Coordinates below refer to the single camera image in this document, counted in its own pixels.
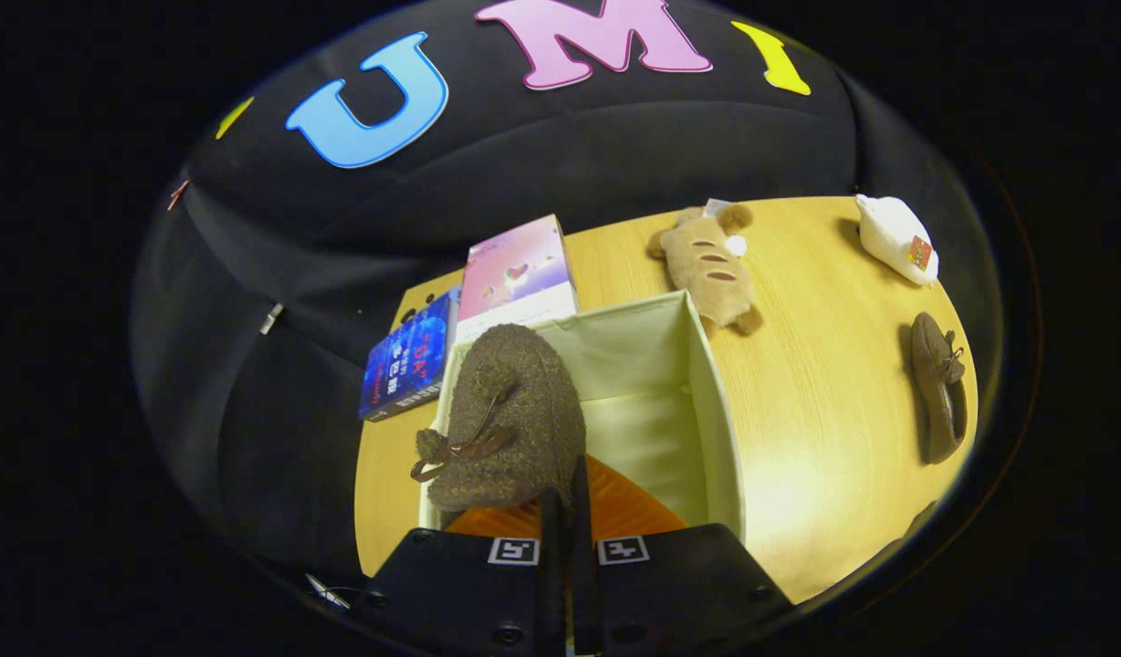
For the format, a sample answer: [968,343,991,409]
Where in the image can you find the white plush toy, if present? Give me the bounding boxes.
[856,193,940,287]

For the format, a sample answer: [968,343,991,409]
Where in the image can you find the pale green fabric storage box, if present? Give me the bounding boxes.
[419,290,746,539]

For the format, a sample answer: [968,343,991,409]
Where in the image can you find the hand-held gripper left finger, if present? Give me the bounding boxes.
[355,488,561,657]

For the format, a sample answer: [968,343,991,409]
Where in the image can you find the brown fuzzy slipper shoe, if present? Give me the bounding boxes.
[909,312,969,465]
[410,323,587,512]

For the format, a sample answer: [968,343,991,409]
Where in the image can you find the tan bread-shaped plush toy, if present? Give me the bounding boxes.
[647,203,764,337]

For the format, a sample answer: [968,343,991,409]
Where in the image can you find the blue cardboard box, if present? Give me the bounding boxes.
[358,287,461,422]

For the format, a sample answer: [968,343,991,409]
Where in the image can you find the pink cardboard box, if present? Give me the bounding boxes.
[456,214,580,345]

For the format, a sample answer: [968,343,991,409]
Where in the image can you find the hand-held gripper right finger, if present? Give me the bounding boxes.
[571,454,794,657]

